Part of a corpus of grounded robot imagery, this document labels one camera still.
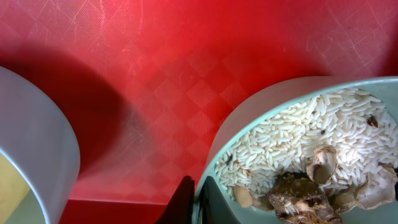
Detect white rice pile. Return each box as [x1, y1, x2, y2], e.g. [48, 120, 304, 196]
[215, 88, 397, 196]

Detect mint green bowl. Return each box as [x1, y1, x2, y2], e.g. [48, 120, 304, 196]
[193, 77, 397, 223]

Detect red plastic tray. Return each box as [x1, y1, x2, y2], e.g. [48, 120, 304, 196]
[1, 0, 397, 223]

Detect brown food scraps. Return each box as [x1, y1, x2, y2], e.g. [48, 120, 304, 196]
[233, 146, 397, 223]

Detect light blue bowl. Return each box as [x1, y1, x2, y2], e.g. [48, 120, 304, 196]
[1, 68, 80, 223]

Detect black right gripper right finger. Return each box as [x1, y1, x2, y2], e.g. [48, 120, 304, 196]
[198, 176, 240, 224]

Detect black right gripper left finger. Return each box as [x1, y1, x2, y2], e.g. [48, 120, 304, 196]
[155, 175, 195, 224]

